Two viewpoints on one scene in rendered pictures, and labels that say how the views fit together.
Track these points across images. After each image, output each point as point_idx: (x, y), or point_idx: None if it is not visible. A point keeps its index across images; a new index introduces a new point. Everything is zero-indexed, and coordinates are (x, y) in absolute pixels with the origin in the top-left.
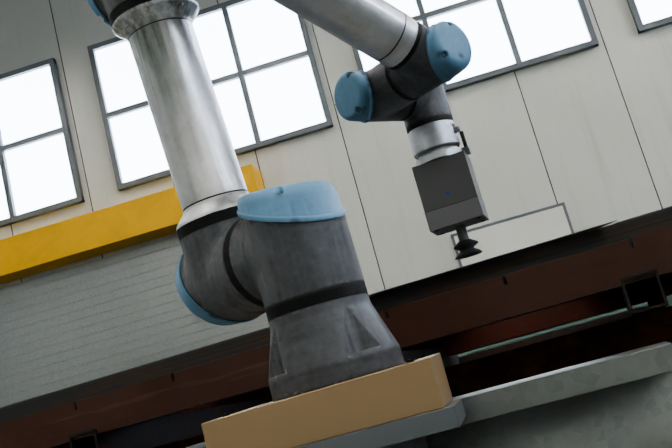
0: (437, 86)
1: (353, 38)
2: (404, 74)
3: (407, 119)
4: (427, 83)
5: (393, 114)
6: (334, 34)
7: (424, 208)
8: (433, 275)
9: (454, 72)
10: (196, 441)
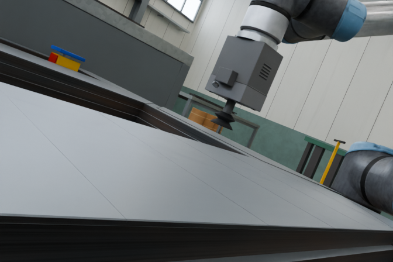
0: (288, 37)
1: (352, 37)
2: (314, 39)
3: (293, 16)
4: (297, 41)
5: (310, 28)
6: (365, 34)
7: (267, 92)
8: (254, 151)
9: (283, 42)
10: None
